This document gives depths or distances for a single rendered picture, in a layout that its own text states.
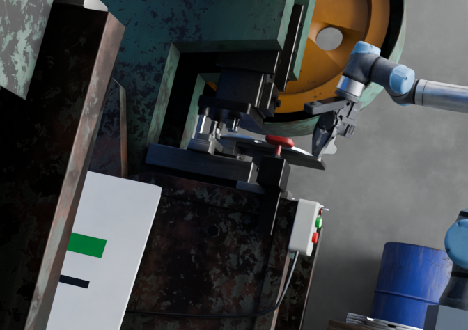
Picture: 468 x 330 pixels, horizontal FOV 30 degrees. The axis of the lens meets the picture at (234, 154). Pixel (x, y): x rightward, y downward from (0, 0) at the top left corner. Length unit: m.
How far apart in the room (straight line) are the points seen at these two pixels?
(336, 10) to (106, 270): 1.28
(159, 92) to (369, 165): 3.54
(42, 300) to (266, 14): 1.61
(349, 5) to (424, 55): 3.05
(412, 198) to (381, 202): 0.20
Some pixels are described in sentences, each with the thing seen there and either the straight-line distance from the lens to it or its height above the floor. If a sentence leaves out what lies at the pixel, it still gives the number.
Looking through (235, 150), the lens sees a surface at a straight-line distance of 2.49.
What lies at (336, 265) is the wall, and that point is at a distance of 5.78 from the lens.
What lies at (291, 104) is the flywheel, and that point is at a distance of 2.90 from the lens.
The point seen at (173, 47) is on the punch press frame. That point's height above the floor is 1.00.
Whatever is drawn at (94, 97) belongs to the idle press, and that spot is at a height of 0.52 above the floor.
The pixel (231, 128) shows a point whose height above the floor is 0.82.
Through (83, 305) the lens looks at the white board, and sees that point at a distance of 2.26.
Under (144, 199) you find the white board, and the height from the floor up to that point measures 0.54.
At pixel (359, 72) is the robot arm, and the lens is 2.48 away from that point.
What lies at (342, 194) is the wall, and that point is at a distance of 5.84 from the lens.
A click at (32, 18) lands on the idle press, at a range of 0.96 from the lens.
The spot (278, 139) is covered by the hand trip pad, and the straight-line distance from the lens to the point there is 2.16.
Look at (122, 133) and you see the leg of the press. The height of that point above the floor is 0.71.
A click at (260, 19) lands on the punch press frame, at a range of 2.44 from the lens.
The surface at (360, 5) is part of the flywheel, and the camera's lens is 3.02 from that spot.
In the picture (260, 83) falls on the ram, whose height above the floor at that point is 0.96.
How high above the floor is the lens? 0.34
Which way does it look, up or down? 9 degrees up
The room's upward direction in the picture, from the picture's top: 13 degrees clockwise
